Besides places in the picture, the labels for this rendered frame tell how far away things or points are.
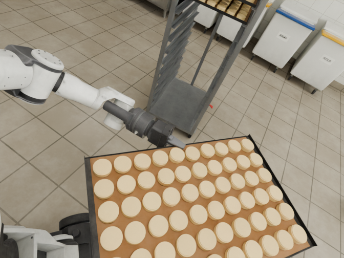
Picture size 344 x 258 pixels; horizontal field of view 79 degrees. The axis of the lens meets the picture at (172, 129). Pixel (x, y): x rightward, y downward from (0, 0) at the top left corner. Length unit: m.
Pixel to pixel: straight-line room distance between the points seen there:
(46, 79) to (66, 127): 1.37
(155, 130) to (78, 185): 1.12
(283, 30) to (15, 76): 3.24
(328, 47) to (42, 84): 3.32
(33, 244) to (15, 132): 1.38
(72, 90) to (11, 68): 0.17
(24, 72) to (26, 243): 0.47
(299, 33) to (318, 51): 0.36
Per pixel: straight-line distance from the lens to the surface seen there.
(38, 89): 0.65
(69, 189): 1.70
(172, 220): 0.59
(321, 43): 3.50
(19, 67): 0.60
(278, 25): 3.46
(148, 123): 0.69
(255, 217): 0.69
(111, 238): 0.56
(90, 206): 0.60
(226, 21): 3.60
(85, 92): 0.69
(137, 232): 0.56
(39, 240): 0.77
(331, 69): 3.61
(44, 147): 1.90
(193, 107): 2.12
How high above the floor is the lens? 1.57
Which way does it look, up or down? 50 degrees down
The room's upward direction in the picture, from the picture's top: 23 degrees clockwise
